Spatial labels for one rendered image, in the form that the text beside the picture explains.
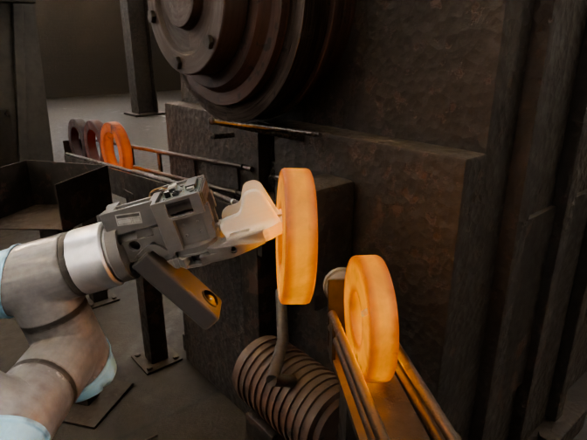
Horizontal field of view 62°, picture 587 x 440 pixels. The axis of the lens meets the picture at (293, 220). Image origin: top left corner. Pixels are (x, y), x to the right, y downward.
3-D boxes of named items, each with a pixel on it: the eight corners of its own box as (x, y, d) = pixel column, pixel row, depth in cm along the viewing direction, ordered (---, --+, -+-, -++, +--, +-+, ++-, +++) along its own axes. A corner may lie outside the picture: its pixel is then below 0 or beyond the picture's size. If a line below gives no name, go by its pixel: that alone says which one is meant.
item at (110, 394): (65, 371, 163) (26, 159, 139) (136, 384, 157) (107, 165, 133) (19, 413, 145) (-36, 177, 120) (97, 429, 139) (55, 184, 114)
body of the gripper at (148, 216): (204, 190, 50) (90, 223, 50) (230, 264, 53) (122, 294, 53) (209, 172, 57) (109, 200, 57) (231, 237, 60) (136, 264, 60)
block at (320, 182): (326, 282, 102) (328, 170, 94) (354, 296, 96) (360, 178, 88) (286, 299, 96) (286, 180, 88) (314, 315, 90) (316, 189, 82)
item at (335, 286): (376, 346, 72) (379, 276, 69) (377, 347, 71) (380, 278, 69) (327, 348, 71) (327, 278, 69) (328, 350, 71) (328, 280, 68)
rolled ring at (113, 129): (95, 130, 164) (105, 128, 166) (109, 183, 165) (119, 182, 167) (113, 115, 149) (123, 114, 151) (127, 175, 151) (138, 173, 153)
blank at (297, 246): (302, 162, 63) (276, 161, 62) (321, 178, 48) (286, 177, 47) (299, 278, 66) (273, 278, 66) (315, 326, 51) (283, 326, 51)
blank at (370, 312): (373, 381, 67) (348, 382, 66) (362, 268, 71) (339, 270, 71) (407, 382, 52) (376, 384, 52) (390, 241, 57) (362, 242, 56)
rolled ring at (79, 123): (79, 118, 176) (88, 117, 178) (64, 119, 190) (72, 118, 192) (88, 169, 181) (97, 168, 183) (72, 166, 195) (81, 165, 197)
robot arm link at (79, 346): (31, 435, 54) (-16, 354, 50) (74, 369, 65) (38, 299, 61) (97, 421, 53) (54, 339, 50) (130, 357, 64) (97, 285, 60)
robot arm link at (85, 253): (85, 306, 53) (105, 272, 61) (125, 295, 53) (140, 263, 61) (55, 245, 50) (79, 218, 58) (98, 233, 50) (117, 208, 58)
